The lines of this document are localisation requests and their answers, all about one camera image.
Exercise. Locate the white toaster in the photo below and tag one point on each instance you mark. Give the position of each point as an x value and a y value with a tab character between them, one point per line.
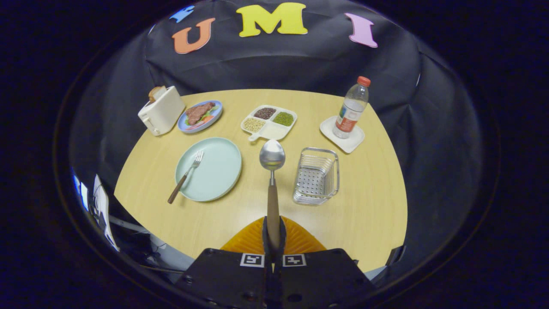
165	113

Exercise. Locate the white square coaster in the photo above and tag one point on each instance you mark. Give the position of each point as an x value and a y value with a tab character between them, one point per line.
349	143

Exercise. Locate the pile of green beans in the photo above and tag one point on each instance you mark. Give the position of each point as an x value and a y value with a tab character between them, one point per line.
284	119

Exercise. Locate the pile of tan beans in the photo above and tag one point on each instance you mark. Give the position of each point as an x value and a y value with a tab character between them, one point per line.
254	125

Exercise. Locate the toasted bread slice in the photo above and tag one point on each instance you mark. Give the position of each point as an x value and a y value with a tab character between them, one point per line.
156	93

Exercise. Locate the white divided dish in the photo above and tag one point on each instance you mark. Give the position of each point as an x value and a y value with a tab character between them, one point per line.
274	131

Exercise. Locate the light green plate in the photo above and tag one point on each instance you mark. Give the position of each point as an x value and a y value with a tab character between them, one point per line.
214	171

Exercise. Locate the brown steak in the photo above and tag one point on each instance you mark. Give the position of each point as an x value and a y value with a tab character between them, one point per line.
198	113

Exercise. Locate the salad garnish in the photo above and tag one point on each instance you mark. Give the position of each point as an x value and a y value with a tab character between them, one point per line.
208	120

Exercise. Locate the blue lit screen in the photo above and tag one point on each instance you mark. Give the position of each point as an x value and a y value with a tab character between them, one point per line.
81	191

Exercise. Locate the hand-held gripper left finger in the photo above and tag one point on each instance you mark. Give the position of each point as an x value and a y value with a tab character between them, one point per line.
227	279

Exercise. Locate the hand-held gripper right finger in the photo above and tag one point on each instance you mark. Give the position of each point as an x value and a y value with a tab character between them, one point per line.
321	279

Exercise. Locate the clear plastic water bottle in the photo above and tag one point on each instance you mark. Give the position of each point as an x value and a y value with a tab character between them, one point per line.
349	116

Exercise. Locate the pile of dark red beans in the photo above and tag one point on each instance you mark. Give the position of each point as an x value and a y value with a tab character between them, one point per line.
265	113

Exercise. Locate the black block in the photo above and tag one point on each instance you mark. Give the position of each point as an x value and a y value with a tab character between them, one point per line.
394	255

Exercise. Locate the blue plate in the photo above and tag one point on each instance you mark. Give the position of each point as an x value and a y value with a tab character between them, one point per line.
216	113

